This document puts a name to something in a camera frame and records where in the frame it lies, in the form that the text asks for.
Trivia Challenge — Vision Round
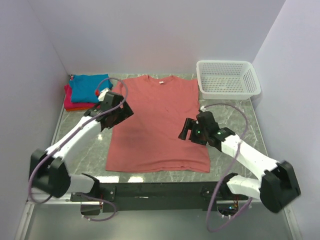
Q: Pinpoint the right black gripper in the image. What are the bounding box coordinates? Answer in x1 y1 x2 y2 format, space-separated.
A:
178 117 209 146

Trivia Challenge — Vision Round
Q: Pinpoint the salmon pink t shirt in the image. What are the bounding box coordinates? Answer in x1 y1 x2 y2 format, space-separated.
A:
105 75 210 173

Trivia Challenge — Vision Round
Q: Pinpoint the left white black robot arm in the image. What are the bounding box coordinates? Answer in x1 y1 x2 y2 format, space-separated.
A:
28 101 134 201

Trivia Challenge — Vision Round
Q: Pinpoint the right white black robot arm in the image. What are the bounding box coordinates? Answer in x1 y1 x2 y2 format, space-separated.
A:
178 118 301 213

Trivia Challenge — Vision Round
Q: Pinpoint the folded orange t shirt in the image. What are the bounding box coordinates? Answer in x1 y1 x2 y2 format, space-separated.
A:
65 107 90 112

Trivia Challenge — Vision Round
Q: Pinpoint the folded blue t shirt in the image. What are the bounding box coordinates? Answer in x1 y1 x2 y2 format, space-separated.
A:
69 74 113 104

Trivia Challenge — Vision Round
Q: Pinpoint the folded magenta t shirt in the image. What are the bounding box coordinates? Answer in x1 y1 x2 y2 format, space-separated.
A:
63 84 98 109

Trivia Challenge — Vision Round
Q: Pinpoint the white plastic basket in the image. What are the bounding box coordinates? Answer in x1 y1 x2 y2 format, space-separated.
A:
196 60 261 100

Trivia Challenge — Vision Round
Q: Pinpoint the black base beam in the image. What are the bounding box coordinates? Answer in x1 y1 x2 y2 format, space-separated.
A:
70 182 250 214

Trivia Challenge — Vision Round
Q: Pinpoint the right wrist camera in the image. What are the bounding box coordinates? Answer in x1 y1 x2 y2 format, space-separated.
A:
196 111 219 128

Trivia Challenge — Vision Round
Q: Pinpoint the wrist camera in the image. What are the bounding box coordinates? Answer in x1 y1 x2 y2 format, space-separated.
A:
196 111 219 128
95 88 125 112

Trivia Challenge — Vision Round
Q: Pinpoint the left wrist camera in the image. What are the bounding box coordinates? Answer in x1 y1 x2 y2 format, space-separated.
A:
95 88 125 112

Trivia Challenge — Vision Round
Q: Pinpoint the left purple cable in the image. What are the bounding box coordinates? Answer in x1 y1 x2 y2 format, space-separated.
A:
27 77 130 222

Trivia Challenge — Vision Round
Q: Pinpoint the purple cable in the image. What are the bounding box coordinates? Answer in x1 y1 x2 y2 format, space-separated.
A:
27 77 130 222
205 103 253 233

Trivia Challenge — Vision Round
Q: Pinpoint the aluminium rail frame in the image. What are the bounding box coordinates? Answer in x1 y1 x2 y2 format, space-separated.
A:
24 182 291 205

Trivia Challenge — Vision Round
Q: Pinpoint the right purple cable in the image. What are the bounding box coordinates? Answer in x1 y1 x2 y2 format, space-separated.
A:
205 103 253 233

